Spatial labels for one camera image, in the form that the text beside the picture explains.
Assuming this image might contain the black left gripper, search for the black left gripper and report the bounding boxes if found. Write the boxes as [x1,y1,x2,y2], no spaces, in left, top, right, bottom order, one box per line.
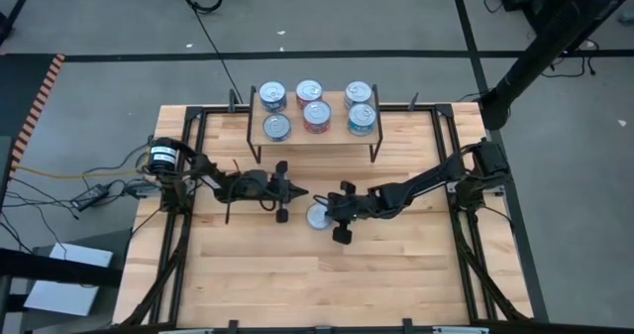
[266,161,310,224]

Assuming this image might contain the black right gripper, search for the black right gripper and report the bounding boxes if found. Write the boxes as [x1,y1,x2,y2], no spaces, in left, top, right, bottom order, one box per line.
[316,180,382,245]

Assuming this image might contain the round silver-lidded tuna can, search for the round silver-lidded tuna can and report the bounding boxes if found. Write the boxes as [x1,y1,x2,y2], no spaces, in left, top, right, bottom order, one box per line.
[302,99,332,129]
[347,102,377,131]

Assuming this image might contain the wooden shelf black metal legs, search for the wooden shelf black metal legs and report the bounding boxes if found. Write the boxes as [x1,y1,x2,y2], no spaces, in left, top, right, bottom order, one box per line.
[247,83,385,165]

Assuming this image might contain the black power adapter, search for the black power adapter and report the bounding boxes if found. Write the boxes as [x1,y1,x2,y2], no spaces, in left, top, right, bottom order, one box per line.
[70,183,111,211]

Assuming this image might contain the white flat box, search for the white flat box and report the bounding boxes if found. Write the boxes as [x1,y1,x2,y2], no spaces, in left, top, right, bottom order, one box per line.
[23,243,114,318]

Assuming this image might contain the black metal beam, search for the black metal beam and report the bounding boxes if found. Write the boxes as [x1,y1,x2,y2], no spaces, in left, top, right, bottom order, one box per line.
[0,247,125,288]

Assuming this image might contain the black mat orange striped edge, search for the black mat orange striped edge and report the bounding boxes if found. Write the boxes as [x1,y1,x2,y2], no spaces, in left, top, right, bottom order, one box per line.
[0,53,66,179]

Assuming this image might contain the black metal table frame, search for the black metal table frame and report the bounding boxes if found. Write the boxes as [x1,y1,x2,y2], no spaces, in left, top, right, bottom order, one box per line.
[113,90,534,334]

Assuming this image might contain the black looped floor cable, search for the black looped floor cable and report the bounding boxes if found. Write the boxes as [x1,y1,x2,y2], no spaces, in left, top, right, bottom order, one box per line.
[182,0,245,105]

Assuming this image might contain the long yellow floor cable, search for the long yellow floor cable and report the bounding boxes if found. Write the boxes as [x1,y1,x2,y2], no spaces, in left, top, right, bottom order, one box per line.
[14,161,153,180]

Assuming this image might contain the thin black floor cable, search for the thin black floor cable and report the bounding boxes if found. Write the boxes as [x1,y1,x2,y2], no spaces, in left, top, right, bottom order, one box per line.
[540,39,601,79]
[0,174,75,256]

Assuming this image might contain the tall black post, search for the tall black post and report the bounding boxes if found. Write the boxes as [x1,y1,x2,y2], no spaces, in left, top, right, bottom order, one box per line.
[478,0,634,131]

